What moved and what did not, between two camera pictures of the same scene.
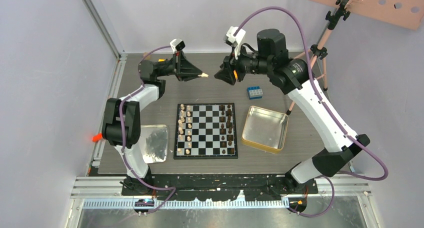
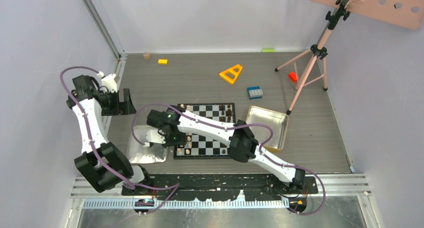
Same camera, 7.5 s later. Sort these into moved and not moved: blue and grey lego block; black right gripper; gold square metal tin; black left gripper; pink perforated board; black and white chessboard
Moved: black left gripper; black right gripper
Not moved: gold square metal tin; pink perforated board; black and white chessboard; blue and grey lego block
